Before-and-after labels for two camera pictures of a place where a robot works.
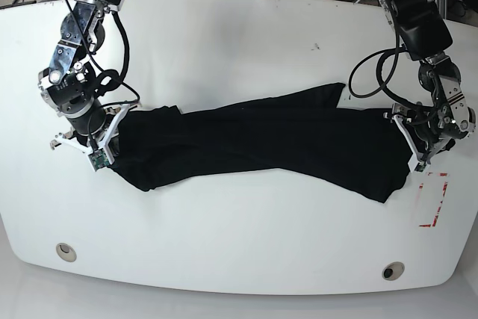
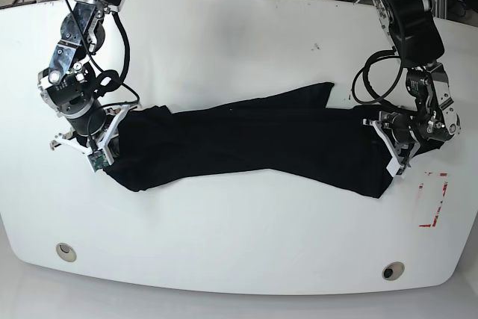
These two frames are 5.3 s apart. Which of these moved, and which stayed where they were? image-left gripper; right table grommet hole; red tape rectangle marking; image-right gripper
Moved: image-right gripper
Stayed: red tape rectangle marking; image-left gripper; right table grommet hole
